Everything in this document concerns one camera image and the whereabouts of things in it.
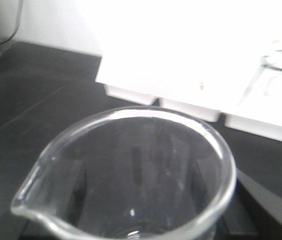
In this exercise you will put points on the white right storage bin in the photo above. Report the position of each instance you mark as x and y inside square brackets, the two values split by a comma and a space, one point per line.
[261, 112]

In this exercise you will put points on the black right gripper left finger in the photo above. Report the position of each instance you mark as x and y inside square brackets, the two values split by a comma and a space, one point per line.
[53, 195]

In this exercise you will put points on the clear glass beaker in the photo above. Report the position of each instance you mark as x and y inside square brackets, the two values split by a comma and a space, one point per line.
[139, 172]

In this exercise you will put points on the white left storage bin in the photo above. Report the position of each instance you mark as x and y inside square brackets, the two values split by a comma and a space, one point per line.
[124, 76]

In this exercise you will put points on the white middle storage bin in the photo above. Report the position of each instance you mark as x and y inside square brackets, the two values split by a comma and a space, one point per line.
[190, 88]

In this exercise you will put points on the white storage bin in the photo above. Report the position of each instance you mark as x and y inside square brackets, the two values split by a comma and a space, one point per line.
[124, 76]
[190, 88]
[261, 112]

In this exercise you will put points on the black wire tripod stand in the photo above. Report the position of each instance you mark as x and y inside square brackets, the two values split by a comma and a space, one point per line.
[251, 83]

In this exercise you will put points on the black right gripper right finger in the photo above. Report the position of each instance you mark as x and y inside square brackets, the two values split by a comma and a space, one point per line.
[253, 213]

